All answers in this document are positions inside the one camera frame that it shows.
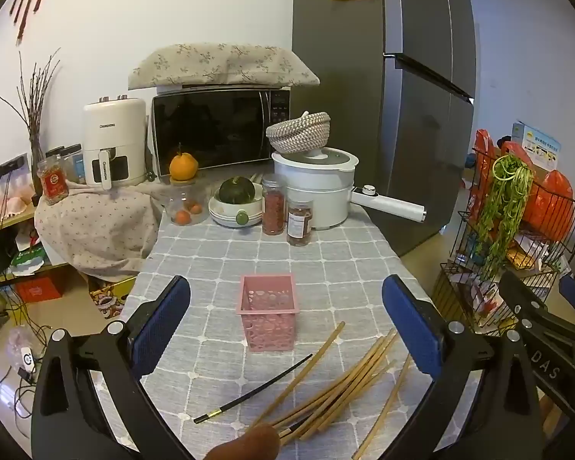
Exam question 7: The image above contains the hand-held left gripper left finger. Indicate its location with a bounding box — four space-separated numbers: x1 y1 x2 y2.
31 275 192 460

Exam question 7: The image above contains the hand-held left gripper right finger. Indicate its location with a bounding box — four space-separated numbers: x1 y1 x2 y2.
382 275 544 460

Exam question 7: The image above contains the pile of wooden chopsticks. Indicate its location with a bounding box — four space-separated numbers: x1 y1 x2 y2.
250 321 414 460

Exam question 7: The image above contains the pink plastic utensil basket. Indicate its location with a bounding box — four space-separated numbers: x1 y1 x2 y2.
236 275 301 353

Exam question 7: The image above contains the yellow patterned box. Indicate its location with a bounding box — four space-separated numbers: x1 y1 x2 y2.
90 275 138 320

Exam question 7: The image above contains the orange plastic bag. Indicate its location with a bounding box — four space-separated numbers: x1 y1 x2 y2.
474 129 498 187
501 141 575 239

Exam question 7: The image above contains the green hanging plant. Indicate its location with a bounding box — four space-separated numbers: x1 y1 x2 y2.
474 153 536 281

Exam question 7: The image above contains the dotted floral cloth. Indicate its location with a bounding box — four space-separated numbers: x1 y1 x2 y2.
34 182 164 279

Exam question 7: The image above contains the clear glass jar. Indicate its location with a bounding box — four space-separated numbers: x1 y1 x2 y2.
165 179 210 226

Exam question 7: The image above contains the white bowl with green knob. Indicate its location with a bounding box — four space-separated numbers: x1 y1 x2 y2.
208 182 265 229

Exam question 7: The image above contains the red cardboard box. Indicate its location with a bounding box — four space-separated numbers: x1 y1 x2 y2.
14 277 64 304

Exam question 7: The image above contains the dark green pumpkin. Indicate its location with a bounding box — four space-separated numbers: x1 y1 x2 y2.
219 176 256 205

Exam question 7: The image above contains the blue and yellow printed box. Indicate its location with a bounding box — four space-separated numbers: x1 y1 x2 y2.
510 121 562 171

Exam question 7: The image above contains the short spice jar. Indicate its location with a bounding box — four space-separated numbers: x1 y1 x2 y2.
286 196 315 247

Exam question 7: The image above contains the large orange fruit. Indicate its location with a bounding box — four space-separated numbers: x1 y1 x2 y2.
169 143 200 182

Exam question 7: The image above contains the tall red spice jar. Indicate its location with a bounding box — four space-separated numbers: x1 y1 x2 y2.
261 173 288 237

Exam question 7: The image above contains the white electric cooking pot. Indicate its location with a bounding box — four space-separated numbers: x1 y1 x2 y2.
271 148 427 231

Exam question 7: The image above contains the red label jar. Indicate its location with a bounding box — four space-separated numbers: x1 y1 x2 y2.
37 156 71 206

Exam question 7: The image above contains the clear plastic container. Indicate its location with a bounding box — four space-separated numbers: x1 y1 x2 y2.
45 144 86 186

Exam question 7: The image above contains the wooden shelf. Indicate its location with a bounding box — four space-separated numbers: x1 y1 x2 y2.
0 199 69 289

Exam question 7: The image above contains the white air fryer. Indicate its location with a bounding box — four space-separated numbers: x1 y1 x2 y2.
81 95 148 191

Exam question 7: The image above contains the black microwave oven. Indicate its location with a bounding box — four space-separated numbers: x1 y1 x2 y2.
151 87 292 184

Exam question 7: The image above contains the black power strip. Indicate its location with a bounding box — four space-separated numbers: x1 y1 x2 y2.
0 153 30 179

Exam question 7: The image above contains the grey refrigerator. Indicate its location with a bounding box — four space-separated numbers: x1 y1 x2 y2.
291 0 478 258

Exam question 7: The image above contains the dry branch bundle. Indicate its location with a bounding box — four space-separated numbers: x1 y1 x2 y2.
0 48 62 197

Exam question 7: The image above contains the floral microwave cover cloth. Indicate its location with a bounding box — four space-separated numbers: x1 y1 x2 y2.
128 43 321 92

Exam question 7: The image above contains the black wire rack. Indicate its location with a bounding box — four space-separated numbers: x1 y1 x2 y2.
434 146 575 332

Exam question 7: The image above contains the brown rounded utensil handle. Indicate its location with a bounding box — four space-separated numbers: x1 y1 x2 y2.
205 423 282 460

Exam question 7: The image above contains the woven rope basket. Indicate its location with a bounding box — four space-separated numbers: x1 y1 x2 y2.
266 111 331 155

